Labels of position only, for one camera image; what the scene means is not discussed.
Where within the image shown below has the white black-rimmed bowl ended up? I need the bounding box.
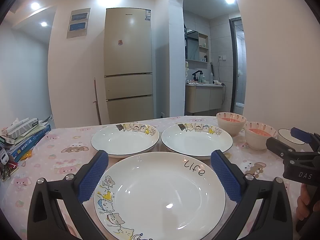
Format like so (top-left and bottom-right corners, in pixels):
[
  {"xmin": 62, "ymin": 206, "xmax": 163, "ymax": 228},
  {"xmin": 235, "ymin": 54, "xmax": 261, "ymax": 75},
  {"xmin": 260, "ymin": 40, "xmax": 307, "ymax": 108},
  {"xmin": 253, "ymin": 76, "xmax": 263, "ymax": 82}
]
[{"xmin": 277, "ymin": 128, "xmax": 305, "ymax": 151}]

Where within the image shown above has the pink carrot bowl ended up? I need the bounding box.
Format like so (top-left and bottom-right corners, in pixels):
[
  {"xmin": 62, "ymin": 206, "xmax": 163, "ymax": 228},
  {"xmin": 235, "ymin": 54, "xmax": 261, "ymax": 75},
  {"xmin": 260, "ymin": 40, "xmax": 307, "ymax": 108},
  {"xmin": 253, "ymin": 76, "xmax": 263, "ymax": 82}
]
[
  {"xmin": 244, "ymin": 121, "xmax": 278, "ymax": 151},
  {"xmin": 216, "ymin": 112, "xmax": 247, "ymax": 137}
]

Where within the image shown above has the cartoon life plate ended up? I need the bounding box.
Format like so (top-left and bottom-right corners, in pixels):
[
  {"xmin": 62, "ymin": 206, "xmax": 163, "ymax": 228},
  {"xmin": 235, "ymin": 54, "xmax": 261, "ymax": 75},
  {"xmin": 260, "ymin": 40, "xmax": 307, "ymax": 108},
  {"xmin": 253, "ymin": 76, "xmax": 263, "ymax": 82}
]
[{"xmin": 94, "ymin": 152, "xmax": 226, "ymax": 239}]

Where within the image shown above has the person's right hand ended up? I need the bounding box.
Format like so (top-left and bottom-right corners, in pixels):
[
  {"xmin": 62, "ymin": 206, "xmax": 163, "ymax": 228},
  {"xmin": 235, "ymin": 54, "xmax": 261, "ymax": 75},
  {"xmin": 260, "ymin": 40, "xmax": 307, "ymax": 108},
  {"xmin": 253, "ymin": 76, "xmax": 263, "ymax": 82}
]
[{"xmin": 296, "ymin": 184, "xmax": 310, "ymax": 221}]

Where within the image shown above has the stack of books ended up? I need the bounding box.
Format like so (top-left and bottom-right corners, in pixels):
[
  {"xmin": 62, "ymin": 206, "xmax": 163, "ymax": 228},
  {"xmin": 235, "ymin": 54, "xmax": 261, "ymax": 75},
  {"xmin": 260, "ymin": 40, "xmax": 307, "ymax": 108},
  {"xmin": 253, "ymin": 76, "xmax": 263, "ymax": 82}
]
[{"xmin": 1, "ymin": 117, "xmax": 51, "ymax": 165}]

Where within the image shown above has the white hair dryer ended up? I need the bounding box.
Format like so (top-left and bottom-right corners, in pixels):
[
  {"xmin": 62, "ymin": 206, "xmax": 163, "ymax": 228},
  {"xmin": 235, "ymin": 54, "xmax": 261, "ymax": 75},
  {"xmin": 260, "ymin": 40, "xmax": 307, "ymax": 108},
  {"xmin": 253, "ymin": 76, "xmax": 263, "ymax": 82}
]
[{"xmin": 213, "ymin": 80, "xmax": 224, "ymax": 86}]

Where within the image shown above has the bathroom vanity cabinet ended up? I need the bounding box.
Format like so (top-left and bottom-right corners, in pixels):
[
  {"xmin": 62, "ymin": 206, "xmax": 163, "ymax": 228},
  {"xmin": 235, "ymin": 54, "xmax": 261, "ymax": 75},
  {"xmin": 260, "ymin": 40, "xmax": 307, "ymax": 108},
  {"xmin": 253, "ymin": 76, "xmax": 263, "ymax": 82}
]
[{"xmin": 185, "ymin": 83, "xmax": 224, "ymax": 114}]

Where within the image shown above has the black faucet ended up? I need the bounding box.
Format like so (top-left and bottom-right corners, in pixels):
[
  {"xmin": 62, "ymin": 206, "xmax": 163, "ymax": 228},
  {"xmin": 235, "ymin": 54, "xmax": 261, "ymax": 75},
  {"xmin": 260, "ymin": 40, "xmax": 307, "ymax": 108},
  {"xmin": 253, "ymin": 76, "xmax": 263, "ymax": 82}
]
[{"xmin": 192, "ymin": 70, "xmax": 203, "ymax": 83}]

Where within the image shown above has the bathroom mirror cabinet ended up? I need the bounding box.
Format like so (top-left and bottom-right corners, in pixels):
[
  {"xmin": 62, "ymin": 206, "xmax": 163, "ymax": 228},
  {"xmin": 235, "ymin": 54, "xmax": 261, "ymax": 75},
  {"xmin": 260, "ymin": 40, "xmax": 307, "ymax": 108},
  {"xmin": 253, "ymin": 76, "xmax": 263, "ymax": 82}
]
[{"xmin": 184, "ymin": 28, "xmax": 209, "ymax": 63}]

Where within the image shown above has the beige three-door refrigerator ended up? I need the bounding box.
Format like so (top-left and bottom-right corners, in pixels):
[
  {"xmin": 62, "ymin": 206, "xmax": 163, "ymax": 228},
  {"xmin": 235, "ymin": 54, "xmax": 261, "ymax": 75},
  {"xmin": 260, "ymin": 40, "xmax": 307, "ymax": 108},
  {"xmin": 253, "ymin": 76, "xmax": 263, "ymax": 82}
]
[{"xmin": 104, "ymin": 8, "xmax": 153, "ymax": 123}]

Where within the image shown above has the wooden broom handle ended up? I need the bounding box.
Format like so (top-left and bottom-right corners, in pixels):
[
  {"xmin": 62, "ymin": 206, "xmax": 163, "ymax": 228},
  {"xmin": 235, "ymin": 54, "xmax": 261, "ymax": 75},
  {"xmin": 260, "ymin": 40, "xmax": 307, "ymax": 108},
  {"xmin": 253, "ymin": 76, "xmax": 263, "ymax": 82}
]
[{"xmin": 93, "ymin": 78, "xmax": 102, "ymax": 125}]

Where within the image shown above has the grey wall electrical panel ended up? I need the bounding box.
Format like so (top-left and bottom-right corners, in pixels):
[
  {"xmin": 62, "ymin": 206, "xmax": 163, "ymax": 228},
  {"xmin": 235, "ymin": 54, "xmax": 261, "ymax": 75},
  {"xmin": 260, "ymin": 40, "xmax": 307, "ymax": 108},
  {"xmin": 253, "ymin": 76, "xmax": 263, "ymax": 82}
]
[{"xmin": 67, "ymin": 8, "xmax": 91, "ymax": 38}]

